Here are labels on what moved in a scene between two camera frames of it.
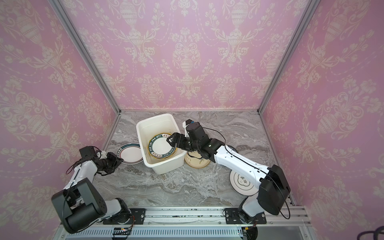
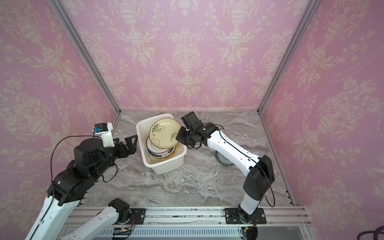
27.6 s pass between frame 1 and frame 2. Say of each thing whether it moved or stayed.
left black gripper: moved
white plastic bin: stayed
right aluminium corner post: stayed
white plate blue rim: moved
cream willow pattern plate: moved
